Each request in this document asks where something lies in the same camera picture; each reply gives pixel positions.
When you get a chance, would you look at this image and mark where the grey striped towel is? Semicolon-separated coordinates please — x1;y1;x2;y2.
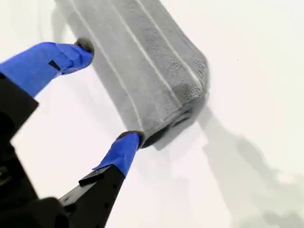
53;0;211;152

